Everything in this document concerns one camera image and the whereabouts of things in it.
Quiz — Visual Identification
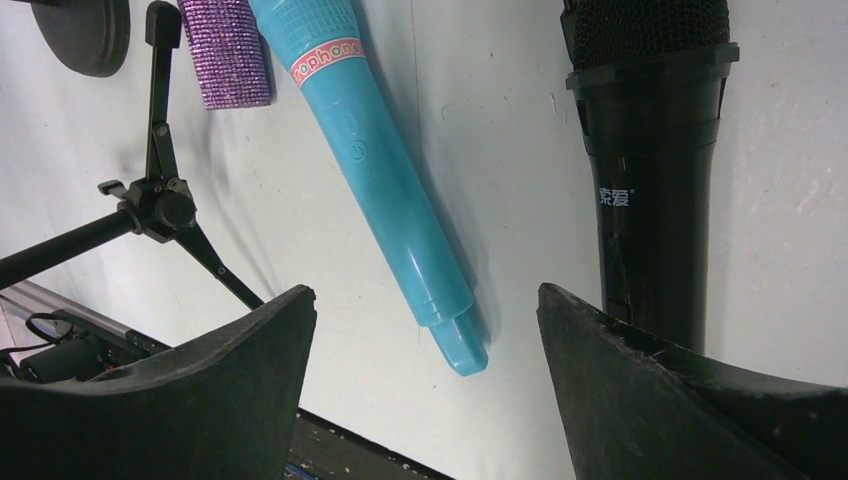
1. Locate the purple glitter microphone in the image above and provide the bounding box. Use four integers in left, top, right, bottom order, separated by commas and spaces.
178, 0, 272, 111

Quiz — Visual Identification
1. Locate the black microphone orange end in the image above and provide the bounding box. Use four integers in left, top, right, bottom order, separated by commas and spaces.
560, 1, 740, 352

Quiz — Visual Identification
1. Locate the blue toy microphone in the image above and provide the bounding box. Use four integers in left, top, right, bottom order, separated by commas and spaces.
250, 1, 488, 376

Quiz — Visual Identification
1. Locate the round base mic stand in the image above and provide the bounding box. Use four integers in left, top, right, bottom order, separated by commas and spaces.
28, 0, 131, 78

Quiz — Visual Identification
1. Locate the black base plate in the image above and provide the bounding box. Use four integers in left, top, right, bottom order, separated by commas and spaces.
0, 281, 458, 480

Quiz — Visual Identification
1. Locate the black tripod mic stand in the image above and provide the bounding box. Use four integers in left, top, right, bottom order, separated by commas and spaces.
1, 1, 263, 309

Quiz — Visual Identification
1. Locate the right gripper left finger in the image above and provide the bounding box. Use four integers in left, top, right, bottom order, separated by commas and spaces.
1, 285, 317, 479

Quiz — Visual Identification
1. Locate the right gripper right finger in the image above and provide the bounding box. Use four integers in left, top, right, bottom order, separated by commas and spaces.
537, 283, 847, 479

